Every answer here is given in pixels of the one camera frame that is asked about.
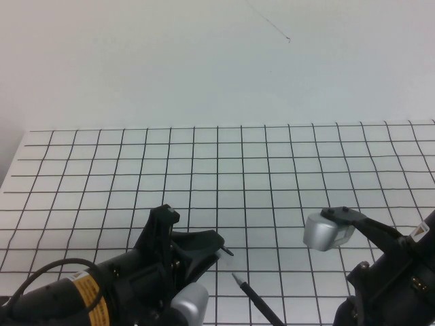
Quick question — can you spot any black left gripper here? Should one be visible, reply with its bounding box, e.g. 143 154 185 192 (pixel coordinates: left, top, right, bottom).
103 203 226 325

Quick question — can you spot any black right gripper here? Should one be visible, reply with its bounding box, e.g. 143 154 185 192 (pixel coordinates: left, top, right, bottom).
332 244 435 326

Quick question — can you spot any black pen silver tip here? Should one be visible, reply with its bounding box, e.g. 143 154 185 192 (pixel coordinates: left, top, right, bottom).
231 272 287 326

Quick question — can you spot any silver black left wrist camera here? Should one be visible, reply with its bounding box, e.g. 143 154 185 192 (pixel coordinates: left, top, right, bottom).
169 283 210 326

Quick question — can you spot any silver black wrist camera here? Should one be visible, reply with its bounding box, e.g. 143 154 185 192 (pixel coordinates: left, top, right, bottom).
302 210 356 253
169 283 210 326

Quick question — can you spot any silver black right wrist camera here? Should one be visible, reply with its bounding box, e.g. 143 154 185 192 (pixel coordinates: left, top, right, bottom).
302 210 356 253

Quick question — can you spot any black right camera mount bracket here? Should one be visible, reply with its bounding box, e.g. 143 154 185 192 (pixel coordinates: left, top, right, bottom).
320 205 413 256

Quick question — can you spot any black left camera cable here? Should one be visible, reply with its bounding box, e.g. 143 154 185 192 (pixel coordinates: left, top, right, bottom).
5 257 113 321

